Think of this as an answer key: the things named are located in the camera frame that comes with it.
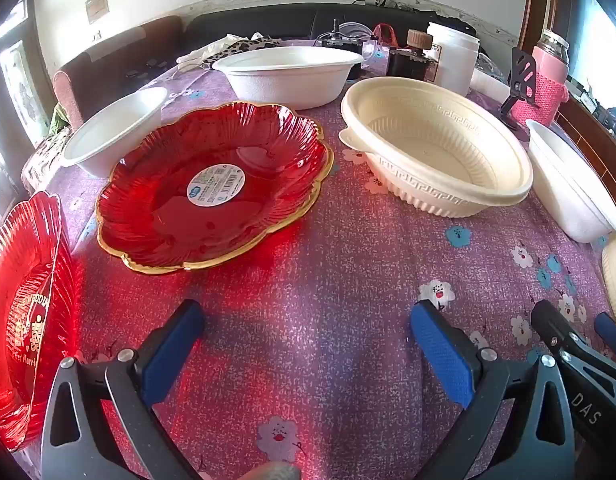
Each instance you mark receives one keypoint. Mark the white box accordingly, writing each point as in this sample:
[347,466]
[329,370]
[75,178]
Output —
[490,87]

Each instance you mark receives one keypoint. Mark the small wall plaque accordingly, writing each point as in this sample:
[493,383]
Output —
[96,6]

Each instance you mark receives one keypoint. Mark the red plate with gold print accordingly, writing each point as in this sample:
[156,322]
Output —
[38,310]

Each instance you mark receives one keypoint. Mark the dark glass-panel door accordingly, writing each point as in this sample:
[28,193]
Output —
[18,85]

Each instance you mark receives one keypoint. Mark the brown armchair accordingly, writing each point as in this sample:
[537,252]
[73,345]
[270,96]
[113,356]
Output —
[113,55]

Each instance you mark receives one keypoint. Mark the green cloth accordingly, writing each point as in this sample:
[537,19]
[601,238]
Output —
[58,117]

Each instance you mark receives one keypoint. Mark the black phone stand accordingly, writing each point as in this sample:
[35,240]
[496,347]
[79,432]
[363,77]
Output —
[520,70]

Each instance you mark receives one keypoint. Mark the purple floral tablecloth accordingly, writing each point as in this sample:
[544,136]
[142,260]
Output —
[338,285]

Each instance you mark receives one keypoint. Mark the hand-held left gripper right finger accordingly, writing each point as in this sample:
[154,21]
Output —
[440,355]

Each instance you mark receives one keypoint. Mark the pink knit-sleeved bottle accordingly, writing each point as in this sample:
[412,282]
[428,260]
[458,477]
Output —
[548,85]

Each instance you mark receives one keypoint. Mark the small white bowl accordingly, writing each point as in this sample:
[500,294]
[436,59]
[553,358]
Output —
[563,185]
[103,135]

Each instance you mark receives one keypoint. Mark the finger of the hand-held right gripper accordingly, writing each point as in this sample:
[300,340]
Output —
[588,385]
[613,332]

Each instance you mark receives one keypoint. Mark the black leather sofa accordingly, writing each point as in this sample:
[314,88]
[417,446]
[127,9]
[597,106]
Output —
[268,22]

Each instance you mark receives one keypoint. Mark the large white bowl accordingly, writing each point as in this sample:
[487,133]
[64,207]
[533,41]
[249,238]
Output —
[288,85]

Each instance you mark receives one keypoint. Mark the black jar with wooden lid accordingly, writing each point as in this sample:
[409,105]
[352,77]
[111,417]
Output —
[408,60]

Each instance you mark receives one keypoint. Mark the patterned cushion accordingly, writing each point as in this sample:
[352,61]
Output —
[45,155]

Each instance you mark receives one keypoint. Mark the white plastic jar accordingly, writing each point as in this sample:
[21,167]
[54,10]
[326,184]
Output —
[455,60]

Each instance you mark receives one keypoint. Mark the red plastic bag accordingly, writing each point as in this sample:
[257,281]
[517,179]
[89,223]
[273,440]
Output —
[384,35]

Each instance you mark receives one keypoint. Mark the red plate with round label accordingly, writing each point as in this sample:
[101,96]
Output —
[153,200]

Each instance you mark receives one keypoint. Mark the leopard print cloth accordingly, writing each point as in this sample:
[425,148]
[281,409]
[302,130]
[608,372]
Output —
[248,46]

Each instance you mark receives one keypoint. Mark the clear plastic bag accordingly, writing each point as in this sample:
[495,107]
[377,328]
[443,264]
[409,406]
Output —
[488,65]

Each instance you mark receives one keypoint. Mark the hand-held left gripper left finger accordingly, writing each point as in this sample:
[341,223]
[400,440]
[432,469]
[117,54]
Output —
[170,355]

